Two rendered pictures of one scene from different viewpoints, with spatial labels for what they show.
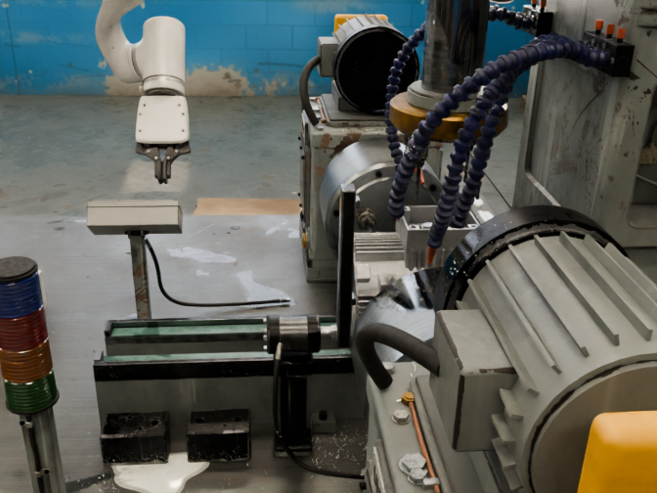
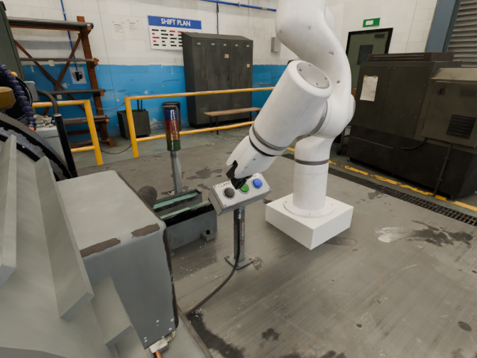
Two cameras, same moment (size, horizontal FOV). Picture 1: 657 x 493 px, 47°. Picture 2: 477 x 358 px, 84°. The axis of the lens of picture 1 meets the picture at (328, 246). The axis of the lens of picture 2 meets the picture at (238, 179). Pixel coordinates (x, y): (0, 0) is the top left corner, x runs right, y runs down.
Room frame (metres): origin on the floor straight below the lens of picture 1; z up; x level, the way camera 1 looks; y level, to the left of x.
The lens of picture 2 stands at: (1.91, 0.01, 1.38)
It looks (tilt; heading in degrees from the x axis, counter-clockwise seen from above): 24 degrees down; 148
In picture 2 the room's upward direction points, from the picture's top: straight up
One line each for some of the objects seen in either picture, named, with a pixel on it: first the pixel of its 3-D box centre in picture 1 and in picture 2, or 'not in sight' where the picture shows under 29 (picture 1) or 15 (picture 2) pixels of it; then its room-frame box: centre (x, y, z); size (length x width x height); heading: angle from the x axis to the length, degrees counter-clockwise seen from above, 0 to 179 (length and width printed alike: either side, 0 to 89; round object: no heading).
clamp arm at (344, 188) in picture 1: (344, 268); (69, 156); (0.99, -0.02, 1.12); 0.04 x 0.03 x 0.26; 96
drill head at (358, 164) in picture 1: (378, 198); not in sight; (1.49, -0.10, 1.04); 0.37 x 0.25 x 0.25; 6
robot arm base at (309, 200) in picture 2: not in sight; (309, 183); (1.30, 0.71, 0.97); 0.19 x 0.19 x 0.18
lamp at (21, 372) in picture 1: (24, 354); (172, 133); (0.79, 0.37, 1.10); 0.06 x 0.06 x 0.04
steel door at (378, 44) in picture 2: not in sight; (362, 72); (-2.52, 6.47, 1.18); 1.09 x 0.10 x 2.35; 4
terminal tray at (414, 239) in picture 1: (436, 237); not in sight; (1.14, -0.18, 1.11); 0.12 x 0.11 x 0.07; 96
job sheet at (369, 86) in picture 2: not in sight; (368, 88); (-0.29, 3.42, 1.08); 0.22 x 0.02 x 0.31; 174
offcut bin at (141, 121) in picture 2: not in sight; (133, 116); (-3.72, 1.06, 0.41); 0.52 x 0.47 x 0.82; 94
